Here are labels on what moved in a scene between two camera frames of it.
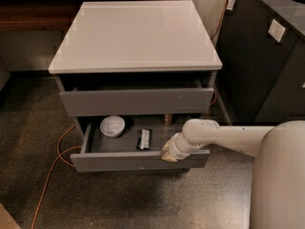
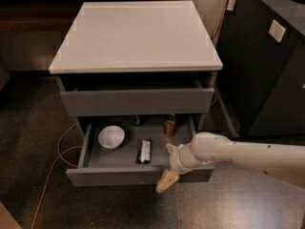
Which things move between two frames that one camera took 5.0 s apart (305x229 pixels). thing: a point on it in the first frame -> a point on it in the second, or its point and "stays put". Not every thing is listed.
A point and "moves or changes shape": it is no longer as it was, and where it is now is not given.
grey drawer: x=99 y=152 moves or changes shape
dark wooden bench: x=53 y=12 stays put
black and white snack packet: x=144 y=139 -> x=144 y=155
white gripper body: x=173 y=149 -> x=175 y=161
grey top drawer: x=136 y=101 stays put
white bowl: x=111 y=126 -> x=111 y=136
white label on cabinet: x=276 y=30 stays put
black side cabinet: x=262 y=78 stays put
